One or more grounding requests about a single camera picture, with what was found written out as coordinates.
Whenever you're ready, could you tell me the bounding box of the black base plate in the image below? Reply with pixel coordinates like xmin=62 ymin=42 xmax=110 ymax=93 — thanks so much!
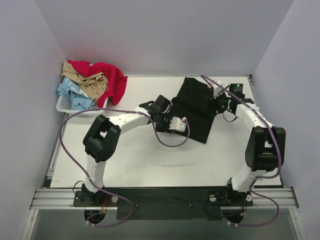
xmin=73 ymin=186 xmax=253 ymax=223

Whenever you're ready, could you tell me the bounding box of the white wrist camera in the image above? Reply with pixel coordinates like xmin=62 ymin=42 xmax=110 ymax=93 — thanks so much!
xmin=169 ymin=116 xmax=187 ymax=133
xmin=209 ymin=79 xmax=225 ymax=98

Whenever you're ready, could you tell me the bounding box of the white plastic basket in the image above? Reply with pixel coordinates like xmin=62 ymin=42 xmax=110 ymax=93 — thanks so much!
xmin=56 ymin=95 xmax=104 ymax=117

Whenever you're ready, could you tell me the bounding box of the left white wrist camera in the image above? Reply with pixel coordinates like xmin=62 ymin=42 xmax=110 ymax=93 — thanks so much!
xmin=169 ymin=116 xmax=187 ymax=133

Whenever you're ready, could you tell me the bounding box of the aluminium frame rail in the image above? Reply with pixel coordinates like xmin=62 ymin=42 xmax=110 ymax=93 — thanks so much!
xmin=30 ymin=188 xmax=299 ymax=210

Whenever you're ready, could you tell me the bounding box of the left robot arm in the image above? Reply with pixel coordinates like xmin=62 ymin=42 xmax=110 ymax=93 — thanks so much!
xmin=81 ymin=95 xmax=186 ymax=206

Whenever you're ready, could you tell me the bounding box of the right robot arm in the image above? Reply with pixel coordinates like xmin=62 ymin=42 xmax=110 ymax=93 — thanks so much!
xmin=209 ymin=81 xmax=286 ymax=205

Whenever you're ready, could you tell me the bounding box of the black t shirt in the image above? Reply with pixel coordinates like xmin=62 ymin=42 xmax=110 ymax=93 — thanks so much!
xmin=170 ymin=77 xmax=217 ymax=144

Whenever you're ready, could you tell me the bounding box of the light blue t shirt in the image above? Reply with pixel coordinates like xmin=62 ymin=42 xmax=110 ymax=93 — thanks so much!
xmin=57 ymin=77 xmax=95 ymax=111

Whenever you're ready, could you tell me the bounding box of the red t shirt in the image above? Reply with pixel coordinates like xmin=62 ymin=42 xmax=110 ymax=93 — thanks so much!
xmin=67 ymin=59 xmax=128 ymax=108

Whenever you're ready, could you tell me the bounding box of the tan t shirt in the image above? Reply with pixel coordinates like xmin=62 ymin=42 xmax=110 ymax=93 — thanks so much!
xmin=61 ymin=61 xmax=109 ymax=102

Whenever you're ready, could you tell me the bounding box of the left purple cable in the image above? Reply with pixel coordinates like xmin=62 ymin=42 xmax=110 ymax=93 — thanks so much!
xmin=58 ymin=107 xmax=191 ymax=228

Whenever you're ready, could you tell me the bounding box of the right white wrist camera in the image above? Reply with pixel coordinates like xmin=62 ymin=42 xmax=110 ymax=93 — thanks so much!
xmin=209 ymin=79 xmax=225 ymax=98

